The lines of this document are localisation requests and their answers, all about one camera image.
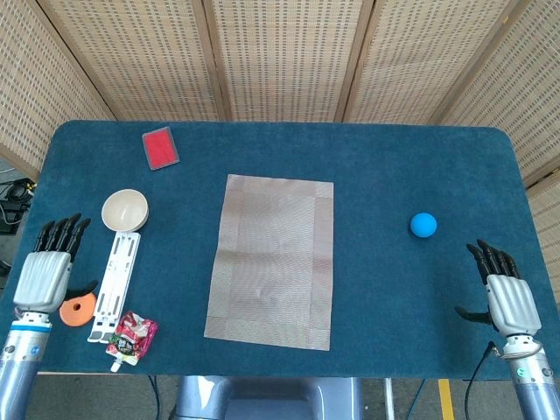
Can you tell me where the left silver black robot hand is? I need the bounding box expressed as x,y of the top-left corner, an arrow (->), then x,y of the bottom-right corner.
12,213 -> 100,314

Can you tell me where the blue ball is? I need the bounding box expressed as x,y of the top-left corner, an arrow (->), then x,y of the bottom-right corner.
409,212 -> 438,240

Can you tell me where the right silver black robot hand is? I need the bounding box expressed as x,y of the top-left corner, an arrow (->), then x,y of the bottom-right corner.
453,238 -> 543,338

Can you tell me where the blue table cloth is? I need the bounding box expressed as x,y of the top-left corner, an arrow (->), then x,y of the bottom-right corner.
0,120 -> 560,381

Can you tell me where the blue cable under table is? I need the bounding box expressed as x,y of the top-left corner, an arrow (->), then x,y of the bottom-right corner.
409,379 -> 428,420
147,374 -> 161,420

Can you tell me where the beige bowl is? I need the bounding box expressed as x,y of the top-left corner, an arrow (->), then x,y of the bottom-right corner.
101,188 -> 151,232

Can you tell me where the blue-grey robot torso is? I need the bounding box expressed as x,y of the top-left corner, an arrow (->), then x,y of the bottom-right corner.
172,374 -> 365,420

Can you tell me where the black floor equipment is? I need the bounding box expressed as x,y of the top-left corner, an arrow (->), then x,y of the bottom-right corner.
0,177 -> 36,235

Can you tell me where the red drink pouch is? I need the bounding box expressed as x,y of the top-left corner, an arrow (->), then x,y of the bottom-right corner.
105,310 -> 159,374

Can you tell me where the beige woven placemat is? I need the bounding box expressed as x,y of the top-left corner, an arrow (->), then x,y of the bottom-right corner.
203,173 -> 335,352

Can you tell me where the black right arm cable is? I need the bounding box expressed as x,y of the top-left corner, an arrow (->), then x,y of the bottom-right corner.
463,340 -> 500,420

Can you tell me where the white folding stand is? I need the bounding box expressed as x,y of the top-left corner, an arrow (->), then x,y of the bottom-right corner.
87,230 -> 142,343

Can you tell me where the red flat card case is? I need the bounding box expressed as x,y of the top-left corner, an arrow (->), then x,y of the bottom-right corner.
141,125 -> 181,172

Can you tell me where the bamboo folding screen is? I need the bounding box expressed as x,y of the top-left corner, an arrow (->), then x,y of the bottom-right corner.
0,0 -> 560,189

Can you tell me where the orange foam ring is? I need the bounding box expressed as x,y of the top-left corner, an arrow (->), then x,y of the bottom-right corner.
59,290 -> 97,328

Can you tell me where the metal table leg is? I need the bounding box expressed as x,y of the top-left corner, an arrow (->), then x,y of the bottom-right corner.
383,378 -> 396,420

